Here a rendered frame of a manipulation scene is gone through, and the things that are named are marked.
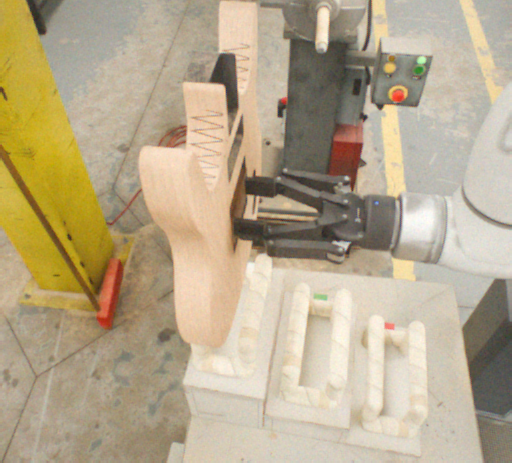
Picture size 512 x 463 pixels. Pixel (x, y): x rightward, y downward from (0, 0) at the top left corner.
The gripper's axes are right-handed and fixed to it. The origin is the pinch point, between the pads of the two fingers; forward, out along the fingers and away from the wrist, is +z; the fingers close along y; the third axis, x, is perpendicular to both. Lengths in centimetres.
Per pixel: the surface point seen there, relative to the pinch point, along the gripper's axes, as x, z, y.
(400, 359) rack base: -52, -32, 6
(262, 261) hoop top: -24.6, -1.5, 8.0
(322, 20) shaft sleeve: -19, -5, 86
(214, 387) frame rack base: -35.5, 3.7, -12.4
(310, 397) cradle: -40.2, -13.3, -9.5
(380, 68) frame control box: -40, -24, 97
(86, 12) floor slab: -143, 189, 298
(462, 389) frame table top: -53, -45, 2
